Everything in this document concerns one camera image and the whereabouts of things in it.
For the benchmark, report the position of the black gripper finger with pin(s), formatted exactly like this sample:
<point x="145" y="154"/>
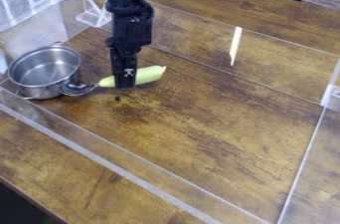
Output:
<point x="125" y="66"/>

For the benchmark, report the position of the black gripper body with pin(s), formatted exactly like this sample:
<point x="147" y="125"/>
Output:
<point x="133" y="28"/>

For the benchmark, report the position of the green handled metal spoon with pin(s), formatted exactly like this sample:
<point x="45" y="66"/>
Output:
<point x="147" y="75"/>

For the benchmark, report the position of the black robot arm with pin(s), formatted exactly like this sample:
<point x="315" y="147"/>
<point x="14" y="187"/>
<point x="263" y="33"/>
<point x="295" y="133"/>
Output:
<point x="133" y="25"/>

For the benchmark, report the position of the small stainless steel pot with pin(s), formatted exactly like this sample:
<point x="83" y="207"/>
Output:
<point x="43" y="70"/>

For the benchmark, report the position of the clear acrylic front barrier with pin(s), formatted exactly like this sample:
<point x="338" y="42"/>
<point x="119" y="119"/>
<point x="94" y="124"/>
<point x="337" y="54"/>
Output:
<point x="177" y="190"/>

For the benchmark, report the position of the clear acrylic triangle bracket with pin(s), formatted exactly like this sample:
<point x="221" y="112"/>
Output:
<point x="95" y="16"/>

